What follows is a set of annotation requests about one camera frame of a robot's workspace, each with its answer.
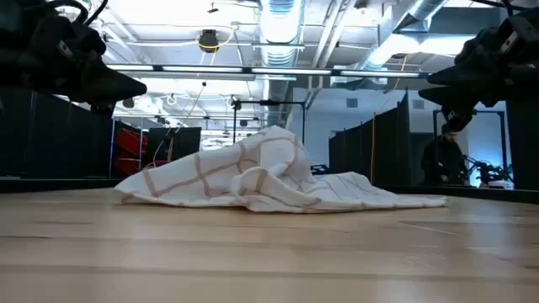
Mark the black background robot with white base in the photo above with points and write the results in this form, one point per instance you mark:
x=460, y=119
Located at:
x=488, y=172

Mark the black aluminium table frame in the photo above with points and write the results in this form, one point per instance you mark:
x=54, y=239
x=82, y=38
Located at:
x=59, y=184

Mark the long ceiling light bar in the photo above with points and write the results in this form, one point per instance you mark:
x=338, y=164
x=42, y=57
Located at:
x=202, y=69

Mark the black partition wall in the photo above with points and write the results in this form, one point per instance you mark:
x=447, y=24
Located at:
x=50, y=139

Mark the red storage bin rack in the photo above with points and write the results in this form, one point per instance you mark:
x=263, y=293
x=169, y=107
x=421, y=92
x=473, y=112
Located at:
x=130, y=143

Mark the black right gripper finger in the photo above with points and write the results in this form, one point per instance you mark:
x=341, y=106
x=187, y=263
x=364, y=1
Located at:
x=459, y=97
x=459, y=76

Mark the black folding partition screen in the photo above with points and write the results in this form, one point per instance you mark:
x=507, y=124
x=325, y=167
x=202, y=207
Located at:
x=387, y=147

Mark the black pipe stand frame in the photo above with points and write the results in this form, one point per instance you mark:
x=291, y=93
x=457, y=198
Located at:
x=269, y=102

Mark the slanted silver ventilation duct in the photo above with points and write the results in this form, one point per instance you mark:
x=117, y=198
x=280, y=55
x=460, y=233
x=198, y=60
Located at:
x=391, y=46

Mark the white towel with brown checks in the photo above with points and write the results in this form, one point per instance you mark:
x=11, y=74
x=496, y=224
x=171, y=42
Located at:
x=269, y=177

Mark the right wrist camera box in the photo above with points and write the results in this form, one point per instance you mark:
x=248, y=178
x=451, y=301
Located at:
x=457, y=118

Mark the silver ribbed ventilation duct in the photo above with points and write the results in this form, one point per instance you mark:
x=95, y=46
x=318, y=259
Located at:
x=280, y=25

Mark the person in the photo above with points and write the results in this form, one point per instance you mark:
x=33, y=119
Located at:
x=442, y=160

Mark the tall black partition curtain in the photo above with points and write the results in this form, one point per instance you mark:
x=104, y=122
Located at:
x=524, y=147

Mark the blue metal stand frame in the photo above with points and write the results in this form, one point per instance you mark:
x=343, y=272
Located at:
x=501, y=139

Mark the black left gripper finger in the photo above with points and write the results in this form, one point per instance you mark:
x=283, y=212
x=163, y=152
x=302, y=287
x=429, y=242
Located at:
x=113, y=86
x=102, y=108

